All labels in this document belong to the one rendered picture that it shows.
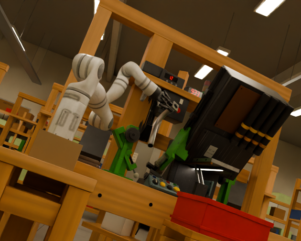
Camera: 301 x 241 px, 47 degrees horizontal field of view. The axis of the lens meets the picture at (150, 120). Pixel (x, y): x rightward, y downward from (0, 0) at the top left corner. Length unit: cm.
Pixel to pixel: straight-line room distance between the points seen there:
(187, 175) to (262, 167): 70
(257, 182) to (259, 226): 111
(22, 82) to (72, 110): 1129
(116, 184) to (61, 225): 41
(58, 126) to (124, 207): 46
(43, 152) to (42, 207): 18
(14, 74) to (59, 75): 147
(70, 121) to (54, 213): 31
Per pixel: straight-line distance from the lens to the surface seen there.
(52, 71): 1246
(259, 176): 248
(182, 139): 178
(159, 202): 149
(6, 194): 111
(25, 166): 108
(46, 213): 110
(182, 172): 196
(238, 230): 132
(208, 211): 123
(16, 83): 1252
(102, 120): 157
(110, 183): 142
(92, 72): 124
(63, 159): 116
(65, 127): 120
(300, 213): 684
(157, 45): 224
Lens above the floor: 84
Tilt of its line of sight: 13 degrees up
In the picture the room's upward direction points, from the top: 20 degrees clockwise
